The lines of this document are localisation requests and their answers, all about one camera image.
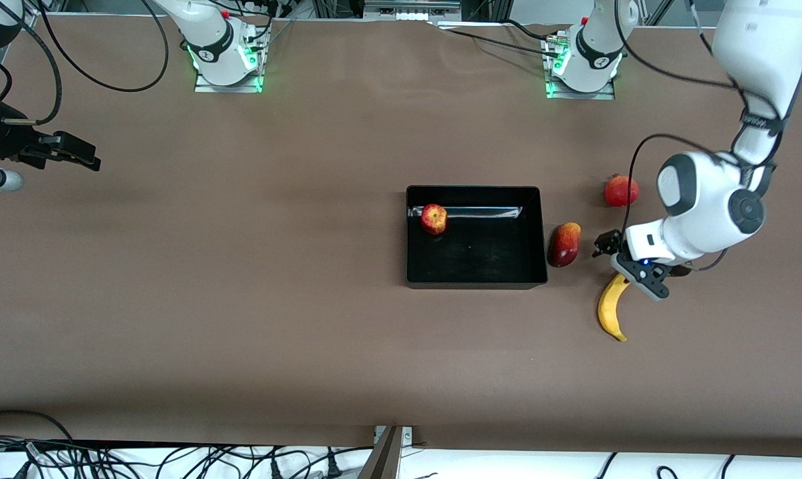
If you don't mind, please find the yellow banana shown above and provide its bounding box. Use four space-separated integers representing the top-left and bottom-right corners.
597 273 632 343

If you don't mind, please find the black plastic box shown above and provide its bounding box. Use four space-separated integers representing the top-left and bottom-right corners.
406 186 549 290

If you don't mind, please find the red apple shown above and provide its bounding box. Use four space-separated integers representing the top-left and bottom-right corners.
420 204 448 236

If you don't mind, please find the red mango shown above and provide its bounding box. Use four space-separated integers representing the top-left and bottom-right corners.
548 222 583 268

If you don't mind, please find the red pomegranate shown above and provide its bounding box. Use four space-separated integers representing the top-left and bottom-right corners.
604 174 640 208

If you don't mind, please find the grey power strip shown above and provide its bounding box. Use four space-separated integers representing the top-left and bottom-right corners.
363 0 462 22

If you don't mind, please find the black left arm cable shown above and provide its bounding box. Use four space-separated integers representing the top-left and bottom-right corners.
612 0 784 231

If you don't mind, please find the black looping right arm cable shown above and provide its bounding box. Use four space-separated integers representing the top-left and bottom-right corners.
39 0 170 93

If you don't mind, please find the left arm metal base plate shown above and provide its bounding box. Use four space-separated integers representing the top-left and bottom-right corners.
545 40 616 100

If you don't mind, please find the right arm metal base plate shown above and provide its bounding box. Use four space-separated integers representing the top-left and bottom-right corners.
194 40 264 94

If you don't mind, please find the black cable on table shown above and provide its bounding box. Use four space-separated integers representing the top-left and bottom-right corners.
434 20 563 57

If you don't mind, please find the black arched cable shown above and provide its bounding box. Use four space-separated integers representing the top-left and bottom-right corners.
0 410 74 441

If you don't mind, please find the dark camera post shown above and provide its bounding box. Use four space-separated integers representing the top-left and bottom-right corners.
356 426 402 479

